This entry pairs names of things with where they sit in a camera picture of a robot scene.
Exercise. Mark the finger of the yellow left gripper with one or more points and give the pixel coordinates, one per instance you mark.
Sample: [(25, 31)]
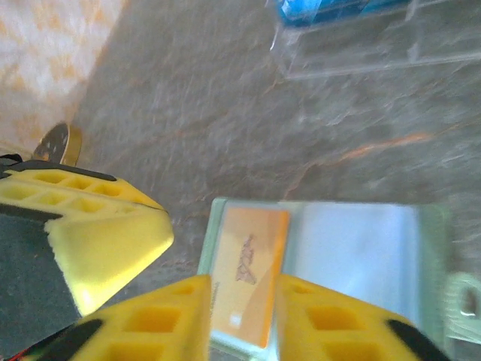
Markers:
[(112, 244)]

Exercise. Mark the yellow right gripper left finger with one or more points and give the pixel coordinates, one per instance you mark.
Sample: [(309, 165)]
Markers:
[(150, 327)]

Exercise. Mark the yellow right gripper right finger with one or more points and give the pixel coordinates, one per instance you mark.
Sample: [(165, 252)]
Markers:
[(338, 331)]

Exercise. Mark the light blue plastic card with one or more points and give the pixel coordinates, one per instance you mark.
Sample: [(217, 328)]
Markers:
[(357, 255)]

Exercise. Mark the orange plastic card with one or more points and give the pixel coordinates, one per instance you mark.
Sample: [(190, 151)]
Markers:
[(248, 244)]

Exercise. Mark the clear acrylic card holder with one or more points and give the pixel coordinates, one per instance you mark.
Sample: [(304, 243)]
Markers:
[(357, 56)]

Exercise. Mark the blue VIP card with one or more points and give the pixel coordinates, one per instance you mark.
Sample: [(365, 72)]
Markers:
[(300, 11)]

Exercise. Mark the gold black round base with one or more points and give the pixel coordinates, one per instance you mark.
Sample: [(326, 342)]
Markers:
[(56, 143)]

